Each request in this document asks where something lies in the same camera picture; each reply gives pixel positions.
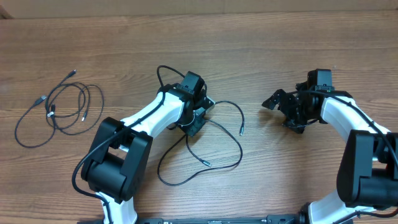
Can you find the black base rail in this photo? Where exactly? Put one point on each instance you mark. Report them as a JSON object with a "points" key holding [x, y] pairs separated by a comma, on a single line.
{"points": [[211, 220]]}

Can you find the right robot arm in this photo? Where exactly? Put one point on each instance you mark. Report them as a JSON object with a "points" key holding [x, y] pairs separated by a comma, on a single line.
{"points": [[366, 183]]}

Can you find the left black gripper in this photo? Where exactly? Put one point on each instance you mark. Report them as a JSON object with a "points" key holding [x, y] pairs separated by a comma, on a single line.
{"points": [[193, 130]]}

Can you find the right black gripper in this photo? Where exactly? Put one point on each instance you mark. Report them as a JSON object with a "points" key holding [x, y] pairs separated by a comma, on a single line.
{"points": [[292, 109]]}

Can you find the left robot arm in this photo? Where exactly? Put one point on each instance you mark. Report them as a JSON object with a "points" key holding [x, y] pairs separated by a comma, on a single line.
{"points": [[115, 164]]}

